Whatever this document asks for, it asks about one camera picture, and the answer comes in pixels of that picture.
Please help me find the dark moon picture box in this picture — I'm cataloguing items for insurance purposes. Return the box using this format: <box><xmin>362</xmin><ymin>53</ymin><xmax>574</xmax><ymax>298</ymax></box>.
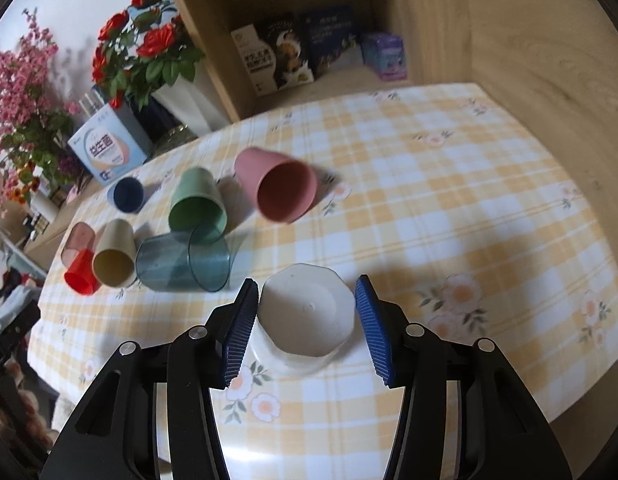
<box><xmin>231</xmin><ymin>6</ymin><xmax>363</xmax><ymax>96</ymax></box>

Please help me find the green plastic cup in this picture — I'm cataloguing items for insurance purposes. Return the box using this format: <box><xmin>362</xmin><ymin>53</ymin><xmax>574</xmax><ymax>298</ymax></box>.
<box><xmin>168</xmin><ymin>167</ymin><xmax>228</xmax><ymax>245</ymax></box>

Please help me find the pink plastic cup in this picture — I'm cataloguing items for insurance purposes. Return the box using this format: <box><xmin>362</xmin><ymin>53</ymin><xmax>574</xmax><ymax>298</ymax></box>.
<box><xmin>234</xmin><ymin>146</ymin><xmax>318</xmax><ymax>223</ymax></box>

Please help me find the low wooden cabinet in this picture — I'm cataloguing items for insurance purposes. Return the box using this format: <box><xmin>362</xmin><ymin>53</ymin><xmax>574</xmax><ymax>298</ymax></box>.
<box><xmin>22</xmin><ymin>180</ymin><xmax>103</xmax><ymax>272</ymax></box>

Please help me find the transparent brown cup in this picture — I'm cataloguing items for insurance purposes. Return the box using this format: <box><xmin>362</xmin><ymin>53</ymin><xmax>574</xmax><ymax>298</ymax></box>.
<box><xmin>60</xmin><ymin>221</ymin><xmax>96</xmax><ymax>269</ymax></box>

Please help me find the wooden shelf unit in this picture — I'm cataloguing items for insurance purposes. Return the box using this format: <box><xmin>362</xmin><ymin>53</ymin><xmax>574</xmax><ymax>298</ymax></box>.
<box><xmin>156</xmin><ymin>0</ymin><xmax>618</xmax><ymax>311</ymax></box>

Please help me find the red rose bouquet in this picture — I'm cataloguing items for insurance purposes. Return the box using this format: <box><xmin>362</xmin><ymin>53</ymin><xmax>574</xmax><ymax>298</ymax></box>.
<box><xmin>92</xmin><ymin>0</ymin><xmax>204</xmax><ymax>110</ymax></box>

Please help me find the beige plastic cup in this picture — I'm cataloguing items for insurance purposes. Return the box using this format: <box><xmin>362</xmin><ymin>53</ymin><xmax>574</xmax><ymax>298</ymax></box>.
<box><xmin>92</xmin><ymin>219</ymin><xmax>136</xmax><ymax>288</ymax></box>

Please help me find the pink blossom bouquet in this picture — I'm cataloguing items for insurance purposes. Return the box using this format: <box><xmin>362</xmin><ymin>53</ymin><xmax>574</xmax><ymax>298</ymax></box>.
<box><xmin>0</xmin><ymin>10</ymin><xmax>83</xmax><ymax>210</ymax></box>

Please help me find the blue plastic cup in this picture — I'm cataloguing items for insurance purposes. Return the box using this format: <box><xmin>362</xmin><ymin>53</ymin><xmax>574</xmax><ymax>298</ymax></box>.
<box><xmin>107</xmin><ymin>177</ymin><xmax>145</xmax><ymax>214</ymax></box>

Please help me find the purple small box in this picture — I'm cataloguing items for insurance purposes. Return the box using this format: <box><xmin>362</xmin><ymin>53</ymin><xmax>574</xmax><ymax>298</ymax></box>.
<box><xmin>361</xmin><ymin>32</ymin><xmax>407</xmax><ymax>81</ymax></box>

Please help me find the yellow plaid floral tablecloth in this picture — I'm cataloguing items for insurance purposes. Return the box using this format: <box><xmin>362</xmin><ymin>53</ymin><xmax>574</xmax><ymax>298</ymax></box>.
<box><xmin>26</xmin><ymin>81</ymin><xmax>618</xmax><ymax>480</ymax></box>

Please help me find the glass tray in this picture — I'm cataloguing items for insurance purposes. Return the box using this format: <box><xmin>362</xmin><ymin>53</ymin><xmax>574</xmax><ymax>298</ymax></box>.
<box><xmin>149</xmin><ymin>125</ymin><xmax>198</xmax><ymax>159</ymax></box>

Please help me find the probiotic blue white box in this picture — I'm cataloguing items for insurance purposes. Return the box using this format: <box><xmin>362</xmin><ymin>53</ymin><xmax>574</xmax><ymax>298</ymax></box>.
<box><xmin>68</xmin><ymin>104</ymin><xmax>152</xmax><ymax>185</ymax></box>

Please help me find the white plastic cup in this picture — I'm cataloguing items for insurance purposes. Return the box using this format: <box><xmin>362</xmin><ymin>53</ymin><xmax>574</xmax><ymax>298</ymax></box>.
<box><xmin>251</xmin><ymin>263</ymin><xmax>355</xmax><ymax>377</ymax></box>

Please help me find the white cylindrical vase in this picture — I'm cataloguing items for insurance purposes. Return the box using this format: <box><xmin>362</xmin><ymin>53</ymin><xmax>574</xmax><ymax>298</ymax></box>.
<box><xmin>30</xmin><ymin>191</ymin><xmax>59</xmax><ymax>223</ymax></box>

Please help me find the transparent teal cup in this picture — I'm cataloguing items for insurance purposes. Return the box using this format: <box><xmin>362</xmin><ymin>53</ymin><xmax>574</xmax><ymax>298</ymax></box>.
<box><xmin>135</xmin><ymin>226</ymin><xmax>231</xmax><ymax>292</ymax></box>

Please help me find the white flower pot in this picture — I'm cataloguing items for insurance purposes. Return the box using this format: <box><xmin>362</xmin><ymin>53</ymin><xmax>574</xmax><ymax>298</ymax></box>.
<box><xmin>152</xmin><ymin>62</ymin><xmax>231</xmax><ymax>138</ymax></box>

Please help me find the red plastic cup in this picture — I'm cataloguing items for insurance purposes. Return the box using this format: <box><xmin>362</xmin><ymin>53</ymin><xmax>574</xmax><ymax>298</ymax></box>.
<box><xmin>64</xmin><ymin>249</ymin><xmax>100</xmax><ymax>296</ymax></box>

